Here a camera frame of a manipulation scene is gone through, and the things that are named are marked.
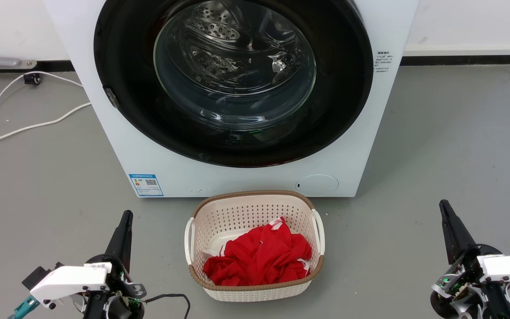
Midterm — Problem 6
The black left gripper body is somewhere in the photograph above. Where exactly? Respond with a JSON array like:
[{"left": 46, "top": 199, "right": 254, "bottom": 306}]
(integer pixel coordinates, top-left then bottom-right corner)
[{"left": 82, "top": 255, "right": 147, "bottom": 319}]

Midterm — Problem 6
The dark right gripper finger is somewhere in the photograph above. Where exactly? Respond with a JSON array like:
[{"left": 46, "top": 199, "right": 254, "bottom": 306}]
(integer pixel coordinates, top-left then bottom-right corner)
[
  {"left": 444, "top": 200, "right": 477, "bottom": 257},
  {"left": 440, "top": 200, "right": 460, "bottom": 265}
]

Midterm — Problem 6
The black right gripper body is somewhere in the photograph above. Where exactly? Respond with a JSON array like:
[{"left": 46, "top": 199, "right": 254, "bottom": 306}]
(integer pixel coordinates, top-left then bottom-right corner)
[{"left": 430, "top": 245, "right": 510, "bottom": 319}]

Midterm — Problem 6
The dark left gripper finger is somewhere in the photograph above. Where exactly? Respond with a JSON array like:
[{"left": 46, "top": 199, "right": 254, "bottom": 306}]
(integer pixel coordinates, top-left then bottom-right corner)
[
  {"left": 104, "top": 211, "right": 129, "bottom": 259},
  {"left": 119, "top": 211, "right": 134, "bottom": 269}
]

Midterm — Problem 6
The black round washer door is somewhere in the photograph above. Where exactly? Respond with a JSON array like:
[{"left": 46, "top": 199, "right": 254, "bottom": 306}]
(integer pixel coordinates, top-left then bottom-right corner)
[{"left": 93, "top": 0, "right": 374, "bottom": 168}]

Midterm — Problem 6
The white front-load washing machine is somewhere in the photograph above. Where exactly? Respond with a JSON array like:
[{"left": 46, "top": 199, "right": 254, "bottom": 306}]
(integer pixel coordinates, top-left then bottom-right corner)
[{"left": 42, "top": 0, "right": 420, "bottom": 198}]

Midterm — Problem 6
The stainless steel washer drum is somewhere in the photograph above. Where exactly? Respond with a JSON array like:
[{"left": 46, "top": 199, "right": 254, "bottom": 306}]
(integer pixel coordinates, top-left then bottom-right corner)
[{"left": 154, "top": 0, "right": 317, "bottom": 131}]

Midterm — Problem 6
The blue energy label sticker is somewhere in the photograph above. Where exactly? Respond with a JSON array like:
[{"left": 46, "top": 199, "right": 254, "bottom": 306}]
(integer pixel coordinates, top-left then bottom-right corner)
[{"left": 128, "top": 174, "right": 164, "bottom": 197}]

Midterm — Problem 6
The teal connector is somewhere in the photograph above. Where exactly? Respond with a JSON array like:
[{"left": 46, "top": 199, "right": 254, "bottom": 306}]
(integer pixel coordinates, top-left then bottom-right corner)
[{"left": 7, "top": 296, "right": 41, "bottom": 319}]

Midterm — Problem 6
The cream plastic laundry basket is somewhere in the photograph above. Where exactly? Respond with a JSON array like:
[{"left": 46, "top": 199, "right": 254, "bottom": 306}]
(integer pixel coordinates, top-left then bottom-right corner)
[{"left": 184, "top": 191, "right": 325, "bottom": 302}]

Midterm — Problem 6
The red garment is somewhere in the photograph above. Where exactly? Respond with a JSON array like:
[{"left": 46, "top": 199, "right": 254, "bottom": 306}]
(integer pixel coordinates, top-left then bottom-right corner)
[{"left": 203, "top": 217, "right": 313, "bottom": 287}]

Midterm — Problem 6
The round white filter cover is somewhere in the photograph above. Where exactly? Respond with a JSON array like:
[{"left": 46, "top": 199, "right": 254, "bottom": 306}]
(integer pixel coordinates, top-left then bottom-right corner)
[{"left": 295, "top": 174, "right": 340, "bottom": 196}]

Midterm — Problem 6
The black text info sticker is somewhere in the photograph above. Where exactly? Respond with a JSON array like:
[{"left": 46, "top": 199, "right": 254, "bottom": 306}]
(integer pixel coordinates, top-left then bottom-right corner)
[{"left": 374, "top": 51, "right": 393, "bottom": 74}]

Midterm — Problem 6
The thick white power cable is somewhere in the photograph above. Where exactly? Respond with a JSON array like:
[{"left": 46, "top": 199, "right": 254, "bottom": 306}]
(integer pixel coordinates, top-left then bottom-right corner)
[{"left": 0, "top": 102, "right": 92, "bottom": 271}]

